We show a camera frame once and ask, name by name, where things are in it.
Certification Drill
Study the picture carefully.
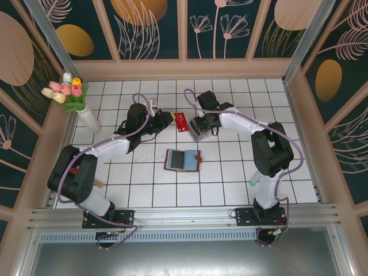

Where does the slotted grey cable duct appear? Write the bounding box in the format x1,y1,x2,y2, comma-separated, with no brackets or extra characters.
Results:
39,231,331,244

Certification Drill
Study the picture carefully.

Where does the aluminium frame post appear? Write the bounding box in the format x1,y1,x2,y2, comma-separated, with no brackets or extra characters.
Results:
282,0,336,85
22,0,78,78

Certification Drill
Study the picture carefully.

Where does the red VIP card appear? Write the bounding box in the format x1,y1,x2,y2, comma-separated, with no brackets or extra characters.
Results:
174,111,189,134

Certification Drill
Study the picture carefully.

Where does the brown leather card holder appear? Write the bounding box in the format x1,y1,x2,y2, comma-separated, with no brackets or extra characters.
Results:
164,148,204,173

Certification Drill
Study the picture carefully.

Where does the white ribbed vase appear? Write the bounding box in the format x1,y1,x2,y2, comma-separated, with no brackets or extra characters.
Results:
76,105,102,135

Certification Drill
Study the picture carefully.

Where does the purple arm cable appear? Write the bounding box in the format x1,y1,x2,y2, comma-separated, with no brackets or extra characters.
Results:
56,93,152,251
183,88,305,248

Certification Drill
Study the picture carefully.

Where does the aluminium mounting rail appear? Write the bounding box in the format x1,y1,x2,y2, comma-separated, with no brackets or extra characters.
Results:
27,203,342,231

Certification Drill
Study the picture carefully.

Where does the grey metal sheet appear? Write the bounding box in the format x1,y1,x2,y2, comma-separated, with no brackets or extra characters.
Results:
28,243,343,276

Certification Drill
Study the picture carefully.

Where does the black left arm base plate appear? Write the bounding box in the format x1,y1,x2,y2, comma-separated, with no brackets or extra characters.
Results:
82,209,135,229

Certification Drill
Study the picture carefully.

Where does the tulip bouquet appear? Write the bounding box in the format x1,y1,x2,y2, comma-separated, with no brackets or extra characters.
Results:
41,71,90,113

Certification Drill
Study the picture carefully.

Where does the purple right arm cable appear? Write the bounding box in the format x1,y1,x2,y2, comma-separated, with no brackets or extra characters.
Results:
183,88,305,248

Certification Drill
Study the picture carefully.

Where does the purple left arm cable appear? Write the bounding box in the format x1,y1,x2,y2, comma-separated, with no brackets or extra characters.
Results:
56,93,152,251

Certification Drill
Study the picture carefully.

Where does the black card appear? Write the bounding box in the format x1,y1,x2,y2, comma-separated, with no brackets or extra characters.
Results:
170,151,185,169

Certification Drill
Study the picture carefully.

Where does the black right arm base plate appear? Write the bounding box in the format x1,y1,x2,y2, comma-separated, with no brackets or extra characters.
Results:
235,207,288,228

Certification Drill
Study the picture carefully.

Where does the light teal tube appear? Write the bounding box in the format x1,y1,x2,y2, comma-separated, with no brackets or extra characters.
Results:
248,171,261,187

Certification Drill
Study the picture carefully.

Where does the clear acrylic card stand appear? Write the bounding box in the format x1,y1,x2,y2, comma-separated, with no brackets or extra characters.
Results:
187,116,214,144

